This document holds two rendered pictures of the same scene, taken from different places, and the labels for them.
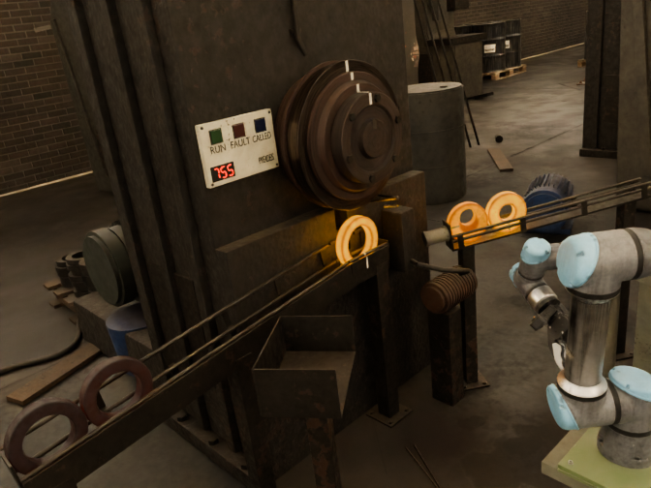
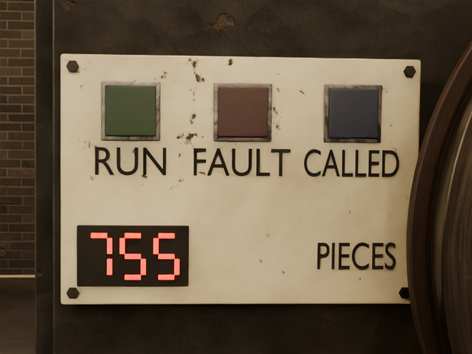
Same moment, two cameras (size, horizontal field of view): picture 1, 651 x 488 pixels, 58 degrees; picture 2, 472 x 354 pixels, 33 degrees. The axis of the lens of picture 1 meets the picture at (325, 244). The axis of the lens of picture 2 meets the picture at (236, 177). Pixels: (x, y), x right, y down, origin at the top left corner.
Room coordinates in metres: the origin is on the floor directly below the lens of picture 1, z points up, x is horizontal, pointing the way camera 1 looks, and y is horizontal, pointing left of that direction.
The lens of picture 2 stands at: (1.29, -0.14, 1.18)
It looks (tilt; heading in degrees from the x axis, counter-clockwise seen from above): 3 degrees down; 38
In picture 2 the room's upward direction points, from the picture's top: 1 degrees clockwise
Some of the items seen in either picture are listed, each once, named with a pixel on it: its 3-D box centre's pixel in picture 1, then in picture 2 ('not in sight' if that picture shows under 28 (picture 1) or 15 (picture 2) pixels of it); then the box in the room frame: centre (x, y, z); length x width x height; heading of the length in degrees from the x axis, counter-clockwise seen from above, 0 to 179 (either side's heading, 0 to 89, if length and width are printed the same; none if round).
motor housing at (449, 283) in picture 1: (450, 335); not in sight; (2.01, -0.44, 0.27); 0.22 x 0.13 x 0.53; 132
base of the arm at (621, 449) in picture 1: (629, 433); not in sight; (1.24, -0.73, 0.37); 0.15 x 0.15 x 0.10
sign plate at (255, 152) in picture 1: (239, 147); (241, 180); (1.74, 0.22, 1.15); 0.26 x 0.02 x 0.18; 132
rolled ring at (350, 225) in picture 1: (356, 242); not in sight; (1.89, -0.11, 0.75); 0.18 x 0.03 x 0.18; 132
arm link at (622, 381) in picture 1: (630, 396); not in sight; (1.23, -0.72, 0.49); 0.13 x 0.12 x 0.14; 91
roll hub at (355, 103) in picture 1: (369, 137); not in sight; (1.81, -0.17, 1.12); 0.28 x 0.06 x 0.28; 132
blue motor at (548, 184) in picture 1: (548, 201); not in sight; (3.70, -1.51, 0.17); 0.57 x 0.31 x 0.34; 152
